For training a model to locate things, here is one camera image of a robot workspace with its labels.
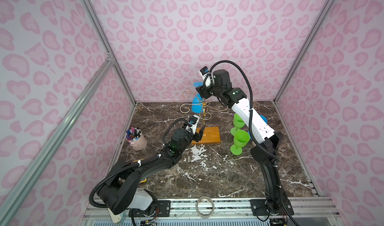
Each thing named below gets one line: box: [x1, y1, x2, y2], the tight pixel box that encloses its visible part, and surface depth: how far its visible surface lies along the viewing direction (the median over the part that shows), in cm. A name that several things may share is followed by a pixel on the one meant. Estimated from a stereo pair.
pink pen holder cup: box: [125, 128, 147, 151], surface depth 90 cm
